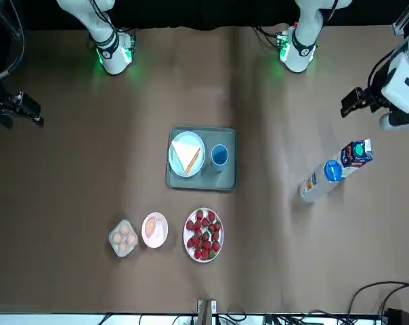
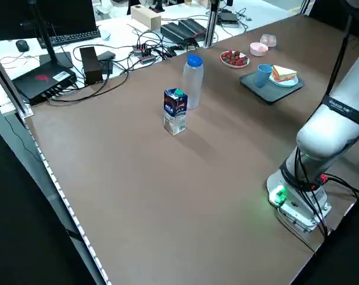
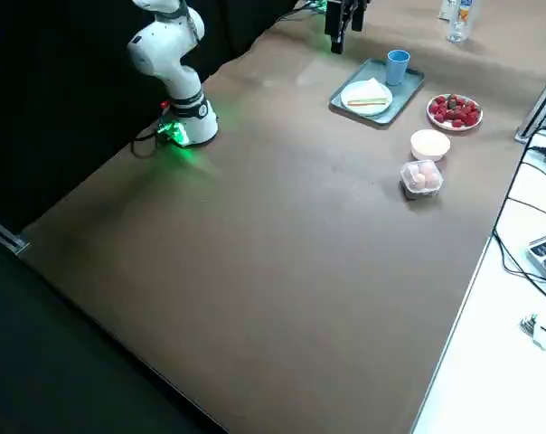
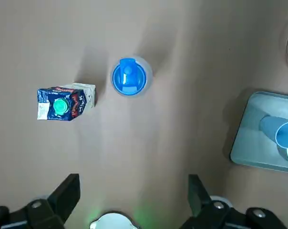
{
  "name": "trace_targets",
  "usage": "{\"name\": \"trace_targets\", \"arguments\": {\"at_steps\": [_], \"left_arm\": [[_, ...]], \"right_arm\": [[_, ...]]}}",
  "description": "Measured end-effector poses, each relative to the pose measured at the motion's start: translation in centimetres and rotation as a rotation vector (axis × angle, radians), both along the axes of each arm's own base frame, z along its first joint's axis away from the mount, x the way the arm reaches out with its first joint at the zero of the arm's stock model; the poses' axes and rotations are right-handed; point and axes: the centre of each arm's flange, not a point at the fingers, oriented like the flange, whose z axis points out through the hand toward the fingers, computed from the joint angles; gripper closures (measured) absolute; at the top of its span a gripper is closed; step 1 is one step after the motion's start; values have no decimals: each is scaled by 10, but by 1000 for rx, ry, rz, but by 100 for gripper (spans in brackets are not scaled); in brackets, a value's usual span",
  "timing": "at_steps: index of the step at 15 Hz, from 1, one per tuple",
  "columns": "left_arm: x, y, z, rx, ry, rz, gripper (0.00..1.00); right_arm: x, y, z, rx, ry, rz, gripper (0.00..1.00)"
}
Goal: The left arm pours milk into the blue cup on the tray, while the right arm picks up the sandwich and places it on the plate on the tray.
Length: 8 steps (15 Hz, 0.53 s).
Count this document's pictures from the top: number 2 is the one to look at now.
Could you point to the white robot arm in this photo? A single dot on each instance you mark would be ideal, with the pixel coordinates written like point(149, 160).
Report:
point(328, 136)

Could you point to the black box with red logo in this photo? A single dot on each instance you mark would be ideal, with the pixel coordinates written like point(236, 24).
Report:
point(40, 84)

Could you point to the dark brown box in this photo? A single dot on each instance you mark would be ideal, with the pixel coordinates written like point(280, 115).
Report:
point(90, 65)

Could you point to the aluminium frame post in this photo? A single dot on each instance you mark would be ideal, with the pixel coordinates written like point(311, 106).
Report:
point(10, 86)
point(210, 23)

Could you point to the teal rectangular tray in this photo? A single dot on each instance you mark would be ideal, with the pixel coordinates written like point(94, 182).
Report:
point(271, 93)

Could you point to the black monitor stand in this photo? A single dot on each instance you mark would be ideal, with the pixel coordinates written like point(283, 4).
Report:
point(56, 60)

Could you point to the flat black device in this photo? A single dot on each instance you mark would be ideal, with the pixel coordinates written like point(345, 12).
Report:
point(227, 18)

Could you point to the black computer mouse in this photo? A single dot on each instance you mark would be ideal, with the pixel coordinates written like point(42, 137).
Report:
point(22, 45)

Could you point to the light blue round plate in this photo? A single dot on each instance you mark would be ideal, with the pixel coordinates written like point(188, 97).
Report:
point(286, 84)

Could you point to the black ridged device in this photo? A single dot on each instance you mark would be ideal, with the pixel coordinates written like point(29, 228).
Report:
point(182, 29)

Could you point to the clear plastic egg container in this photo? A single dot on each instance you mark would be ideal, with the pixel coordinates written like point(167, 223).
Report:
point(268, 40)

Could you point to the white plate of strawberries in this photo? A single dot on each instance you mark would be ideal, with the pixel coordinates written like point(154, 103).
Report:
point(234, 58)

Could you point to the small black adapter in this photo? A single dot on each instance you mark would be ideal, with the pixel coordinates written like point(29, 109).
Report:
point(106, 63)

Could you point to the clear bottle with blue lid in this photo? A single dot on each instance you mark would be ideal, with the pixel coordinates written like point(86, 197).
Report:
point(192, 83)

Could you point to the light wooden block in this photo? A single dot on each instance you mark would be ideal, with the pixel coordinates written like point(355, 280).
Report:
point(145, 17)

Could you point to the blue cup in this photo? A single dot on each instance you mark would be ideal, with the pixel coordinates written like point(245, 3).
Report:
point(262, 75)

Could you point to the triangular toy sandwich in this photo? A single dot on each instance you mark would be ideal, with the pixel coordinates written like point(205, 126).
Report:
point(283, 74)

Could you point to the blue white milk carton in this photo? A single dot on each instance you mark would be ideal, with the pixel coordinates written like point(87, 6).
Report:
point(175, 112)

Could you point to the black keyboard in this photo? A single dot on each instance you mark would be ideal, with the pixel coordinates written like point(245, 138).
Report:
point(72, 37)

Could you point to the usb hub with plugs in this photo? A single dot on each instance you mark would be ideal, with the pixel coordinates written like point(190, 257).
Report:
point(144, 53)

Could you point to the black computer monitor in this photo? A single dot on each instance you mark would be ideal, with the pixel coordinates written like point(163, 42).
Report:
point(63, 15)

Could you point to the pink bowl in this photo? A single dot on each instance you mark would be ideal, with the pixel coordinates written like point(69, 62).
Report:
point(259, 49)

